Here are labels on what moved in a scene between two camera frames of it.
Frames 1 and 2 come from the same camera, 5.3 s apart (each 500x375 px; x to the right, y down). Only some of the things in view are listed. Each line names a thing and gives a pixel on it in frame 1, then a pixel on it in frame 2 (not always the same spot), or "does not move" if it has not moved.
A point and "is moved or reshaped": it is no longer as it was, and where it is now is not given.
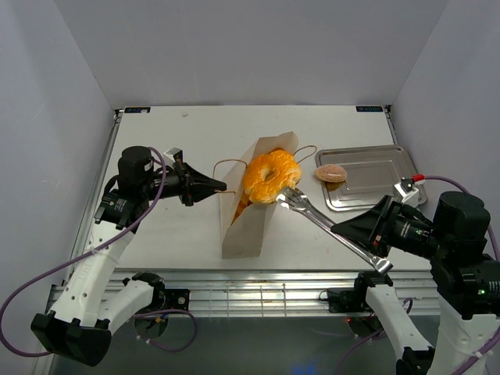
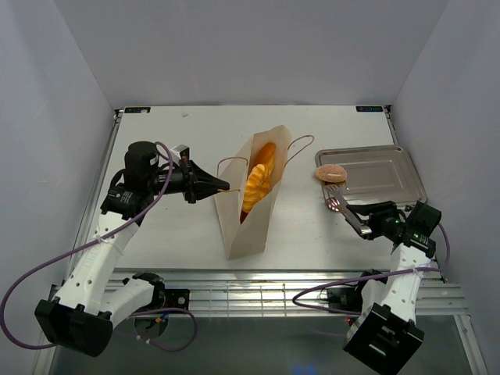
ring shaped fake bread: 266,174 is moved or reshaped
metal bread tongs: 293,198 to 335,201
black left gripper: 195,186 does not move
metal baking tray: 372,173 does not move
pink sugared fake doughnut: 331,176 does not move
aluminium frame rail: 282,294 does not move
